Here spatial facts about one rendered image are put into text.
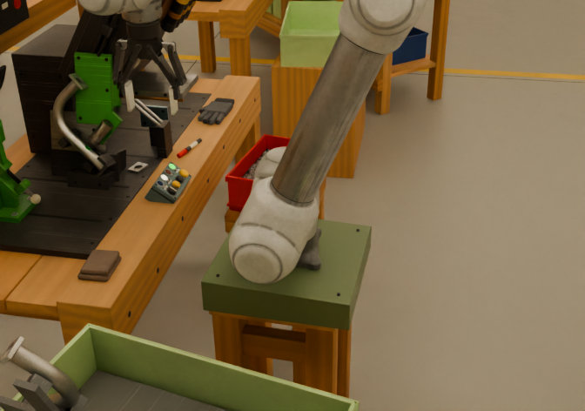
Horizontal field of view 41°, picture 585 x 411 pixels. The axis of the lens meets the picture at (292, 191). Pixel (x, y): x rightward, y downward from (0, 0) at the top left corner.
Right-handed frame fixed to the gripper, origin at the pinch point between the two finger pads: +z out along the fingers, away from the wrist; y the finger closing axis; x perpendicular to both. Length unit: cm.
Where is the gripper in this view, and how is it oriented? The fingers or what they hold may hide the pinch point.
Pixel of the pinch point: (151, 103)
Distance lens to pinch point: 185.9
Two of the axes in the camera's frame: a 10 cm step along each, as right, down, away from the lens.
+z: 0.1, 8.7, 5.0
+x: 2.0, -4.9, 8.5
